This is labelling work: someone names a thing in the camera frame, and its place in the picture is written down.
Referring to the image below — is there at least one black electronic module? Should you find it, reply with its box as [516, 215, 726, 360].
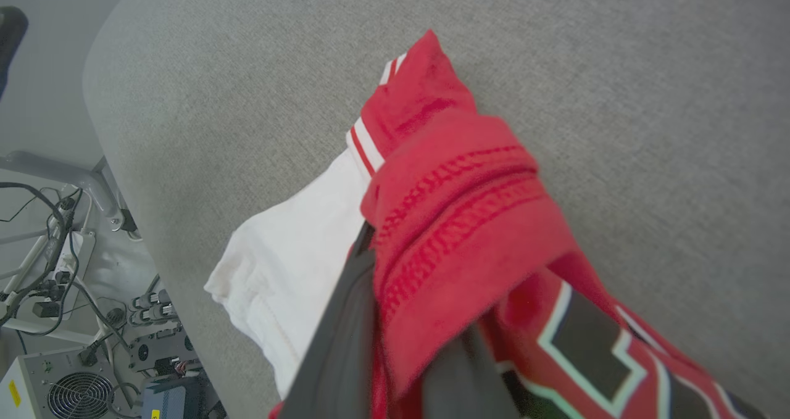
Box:
[127, 286, 206, 378]

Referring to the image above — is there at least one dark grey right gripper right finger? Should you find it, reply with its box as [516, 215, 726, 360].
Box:
[422, 325, 520, 419]

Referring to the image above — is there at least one white power strip with cables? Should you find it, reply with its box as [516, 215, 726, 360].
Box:
[0, 181, 84, 336]

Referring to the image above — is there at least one red white Bulls jersey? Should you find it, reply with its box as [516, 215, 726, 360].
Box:
[204, 29, 773, 419]

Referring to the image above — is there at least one grey fabric sofa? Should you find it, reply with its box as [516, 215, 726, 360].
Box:
[82, 0, 790, 419]

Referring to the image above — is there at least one grey metal sofa frame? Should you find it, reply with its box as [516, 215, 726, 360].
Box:
[0, 150, 141, 242]

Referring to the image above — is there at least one grey box with fan grille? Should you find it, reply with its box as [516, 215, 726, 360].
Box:
[0, 347, 135, 419]

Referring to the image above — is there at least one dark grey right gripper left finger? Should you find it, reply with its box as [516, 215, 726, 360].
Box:
[279, 220, 378, 419]

